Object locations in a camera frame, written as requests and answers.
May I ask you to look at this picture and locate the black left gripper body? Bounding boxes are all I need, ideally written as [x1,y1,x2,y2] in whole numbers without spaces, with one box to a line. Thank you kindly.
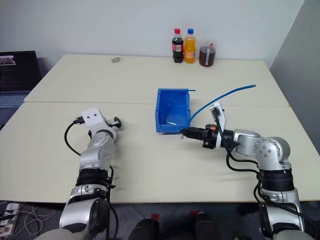
[108,116,124,130]

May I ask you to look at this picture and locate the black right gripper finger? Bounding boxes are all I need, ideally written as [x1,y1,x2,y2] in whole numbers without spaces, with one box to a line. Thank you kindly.
[182,132,207,142]
[180,126,207,134]

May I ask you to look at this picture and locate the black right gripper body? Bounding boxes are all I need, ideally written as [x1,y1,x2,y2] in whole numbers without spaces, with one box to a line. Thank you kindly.
[201,123,218,150]

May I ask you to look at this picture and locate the long blue cable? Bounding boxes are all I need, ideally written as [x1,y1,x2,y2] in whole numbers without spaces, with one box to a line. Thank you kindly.
[186,84,257,130]

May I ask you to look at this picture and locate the blue plastic bin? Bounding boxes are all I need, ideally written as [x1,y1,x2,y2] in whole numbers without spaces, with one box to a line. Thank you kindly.
[154,87,192,134]

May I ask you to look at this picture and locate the jar of dark liquid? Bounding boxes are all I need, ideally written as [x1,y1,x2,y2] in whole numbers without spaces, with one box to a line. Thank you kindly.
[198,42,217,68]

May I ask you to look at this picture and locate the orange soda bottle blue cap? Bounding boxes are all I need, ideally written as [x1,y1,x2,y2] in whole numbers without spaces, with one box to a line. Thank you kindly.
[183,28,197,65]

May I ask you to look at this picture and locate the cola bottle red cap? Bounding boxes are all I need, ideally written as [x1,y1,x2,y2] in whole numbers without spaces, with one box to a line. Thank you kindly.
[171,28,185,64]

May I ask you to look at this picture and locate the dark rounded shape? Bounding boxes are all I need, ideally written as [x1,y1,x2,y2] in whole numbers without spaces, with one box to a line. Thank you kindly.
[128,217,161,240]
[194,211,219,240]

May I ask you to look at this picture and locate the dark laptop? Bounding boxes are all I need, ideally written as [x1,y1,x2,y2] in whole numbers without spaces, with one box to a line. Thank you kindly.
[0,50,42,126]

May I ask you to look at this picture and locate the grey robot torso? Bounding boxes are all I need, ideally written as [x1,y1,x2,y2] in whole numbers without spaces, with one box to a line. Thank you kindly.
[31,227,85,240]

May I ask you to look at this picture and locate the white power strip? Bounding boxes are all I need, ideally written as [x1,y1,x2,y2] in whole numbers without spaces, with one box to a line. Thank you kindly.
[0,202,21,236]

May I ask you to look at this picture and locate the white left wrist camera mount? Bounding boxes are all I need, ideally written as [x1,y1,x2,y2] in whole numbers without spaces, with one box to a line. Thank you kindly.
[81,107,114,131]

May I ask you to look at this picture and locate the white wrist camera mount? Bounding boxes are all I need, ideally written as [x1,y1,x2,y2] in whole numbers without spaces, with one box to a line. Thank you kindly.
[209,101,227,149]
[81,107,114,131]

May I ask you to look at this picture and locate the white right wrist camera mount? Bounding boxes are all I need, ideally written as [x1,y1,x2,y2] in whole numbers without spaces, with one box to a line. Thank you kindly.
[209,101,227,149]

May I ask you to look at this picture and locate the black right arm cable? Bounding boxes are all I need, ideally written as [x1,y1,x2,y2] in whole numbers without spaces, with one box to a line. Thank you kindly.
[211,107,305,226]

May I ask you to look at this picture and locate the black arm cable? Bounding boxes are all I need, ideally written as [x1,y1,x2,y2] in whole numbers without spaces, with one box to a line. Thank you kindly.
[64,115,119,240]
[211,107,305,226]

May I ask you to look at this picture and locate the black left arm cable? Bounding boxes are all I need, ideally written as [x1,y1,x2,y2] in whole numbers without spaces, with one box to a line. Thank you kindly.
[64,115,119,240]

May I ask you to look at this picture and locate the white floor cables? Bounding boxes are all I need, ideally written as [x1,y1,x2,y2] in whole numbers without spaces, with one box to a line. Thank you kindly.
[13,204,57,236]

